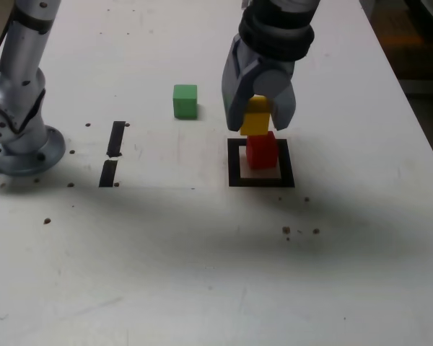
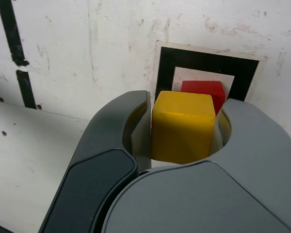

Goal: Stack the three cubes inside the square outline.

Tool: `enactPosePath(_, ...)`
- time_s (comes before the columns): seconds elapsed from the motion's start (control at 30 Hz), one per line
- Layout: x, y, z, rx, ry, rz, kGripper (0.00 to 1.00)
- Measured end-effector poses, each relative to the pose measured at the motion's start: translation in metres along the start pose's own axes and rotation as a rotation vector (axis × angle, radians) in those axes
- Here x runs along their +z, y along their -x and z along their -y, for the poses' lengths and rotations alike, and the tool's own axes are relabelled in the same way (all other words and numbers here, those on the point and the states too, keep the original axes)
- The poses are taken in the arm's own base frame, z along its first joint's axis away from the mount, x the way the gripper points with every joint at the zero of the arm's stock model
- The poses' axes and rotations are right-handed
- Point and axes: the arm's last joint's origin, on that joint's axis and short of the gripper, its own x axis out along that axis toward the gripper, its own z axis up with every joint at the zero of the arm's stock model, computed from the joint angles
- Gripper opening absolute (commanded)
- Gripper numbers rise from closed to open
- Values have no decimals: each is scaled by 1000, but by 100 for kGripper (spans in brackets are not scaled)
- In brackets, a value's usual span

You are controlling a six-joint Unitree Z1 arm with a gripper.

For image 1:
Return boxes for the yellow cube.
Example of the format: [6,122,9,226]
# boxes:
[240,95,274,137]

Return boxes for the black tape square outline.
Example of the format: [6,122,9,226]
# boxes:
[226,138,296,189]

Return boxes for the red cube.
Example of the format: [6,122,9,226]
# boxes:
[245,131,278,170]

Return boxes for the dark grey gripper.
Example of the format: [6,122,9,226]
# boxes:
[222,35,298,133]

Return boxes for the brown wooden background furniture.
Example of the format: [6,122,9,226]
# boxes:
[360,0,433,79]

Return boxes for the black tape strip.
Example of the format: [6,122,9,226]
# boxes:
[98,120,126,188]

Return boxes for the green cube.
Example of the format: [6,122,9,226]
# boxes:
[172,84,198,120]

